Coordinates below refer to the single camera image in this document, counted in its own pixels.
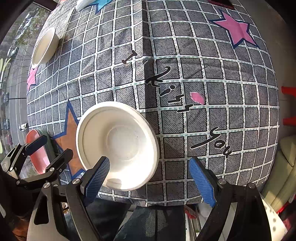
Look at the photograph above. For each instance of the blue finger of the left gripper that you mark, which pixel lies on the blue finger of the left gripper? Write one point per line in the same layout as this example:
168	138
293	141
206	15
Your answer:
34	142

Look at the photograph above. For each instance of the white paper bowl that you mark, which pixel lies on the white paper bowl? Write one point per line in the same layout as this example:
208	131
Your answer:
120	133
45	48

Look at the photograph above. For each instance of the person's jeans leg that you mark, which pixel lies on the person's jeans leg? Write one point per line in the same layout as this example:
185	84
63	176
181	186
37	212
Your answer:
146	223

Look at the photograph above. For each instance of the green rectangular plastic plate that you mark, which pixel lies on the green rectangular plastic plate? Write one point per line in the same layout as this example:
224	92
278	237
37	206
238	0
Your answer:
49	149

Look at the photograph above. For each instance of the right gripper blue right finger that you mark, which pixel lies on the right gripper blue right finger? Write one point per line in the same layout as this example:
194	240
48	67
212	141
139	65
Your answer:
204	180

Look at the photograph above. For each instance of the pink rectangular plastic plate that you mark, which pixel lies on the pink rectangular plastic plate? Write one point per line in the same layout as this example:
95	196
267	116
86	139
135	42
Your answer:
39	158

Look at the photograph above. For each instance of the black smartphone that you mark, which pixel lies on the black smartphone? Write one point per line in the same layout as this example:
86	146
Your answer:
222	3

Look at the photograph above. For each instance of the grey checkered star tablecloth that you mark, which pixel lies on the grey checkered star tablecloth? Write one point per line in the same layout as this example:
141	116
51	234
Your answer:
200	74

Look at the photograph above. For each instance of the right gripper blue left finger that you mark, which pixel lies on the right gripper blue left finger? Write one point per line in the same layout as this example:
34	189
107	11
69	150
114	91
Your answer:
93	180

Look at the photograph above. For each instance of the white crumpled cloth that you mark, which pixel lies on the white crumpled cloth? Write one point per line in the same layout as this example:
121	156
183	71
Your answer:
81	4

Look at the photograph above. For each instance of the cream sofa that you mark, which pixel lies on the cream sofa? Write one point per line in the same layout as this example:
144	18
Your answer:
280	185

